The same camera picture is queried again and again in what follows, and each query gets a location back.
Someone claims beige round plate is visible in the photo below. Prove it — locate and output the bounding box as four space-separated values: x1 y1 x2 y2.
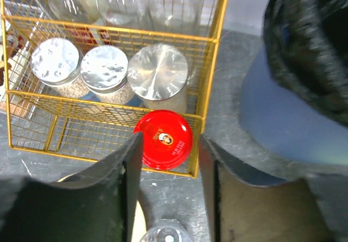
54 172 146 241

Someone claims tall clear jar silver lid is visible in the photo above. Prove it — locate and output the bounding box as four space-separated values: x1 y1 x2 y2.
127 44 189 114

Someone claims glass oil bottle gold spout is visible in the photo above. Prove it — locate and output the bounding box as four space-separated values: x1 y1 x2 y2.
148 0 203 36

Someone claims chobani yogurt tub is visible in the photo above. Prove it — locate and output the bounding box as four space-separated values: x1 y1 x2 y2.
1 20 23 86

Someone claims clear glass cup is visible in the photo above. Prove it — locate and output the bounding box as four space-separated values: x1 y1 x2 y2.
140 219 193 242

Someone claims red lid sauce jar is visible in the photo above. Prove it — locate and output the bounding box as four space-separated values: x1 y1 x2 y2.
134 110 193 170

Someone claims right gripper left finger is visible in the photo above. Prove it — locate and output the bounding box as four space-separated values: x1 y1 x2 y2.
1 133 144 241

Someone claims blue trash bin black bag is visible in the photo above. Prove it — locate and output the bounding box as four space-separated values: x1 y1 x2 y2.
239 0 347 165

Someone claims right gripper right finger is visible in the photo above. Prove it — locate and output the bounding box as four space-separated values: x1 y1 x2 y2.
199 135 347 241

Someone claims dark soy sauce bottle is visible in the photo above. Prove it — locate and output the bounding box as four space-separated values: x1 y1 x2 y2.
47 0 109 44

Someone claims white lid spice jar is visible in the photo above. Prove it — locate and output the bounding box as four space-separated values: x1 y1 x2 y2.
30 38 90 99

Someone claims yellow wire basket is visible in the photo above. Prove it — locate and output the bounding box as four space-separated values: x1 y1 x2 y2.
0 0 232 179

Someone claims silver lid spice jar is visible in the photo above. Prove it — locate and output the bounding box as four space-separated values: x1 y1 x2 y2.
80 45 135 105

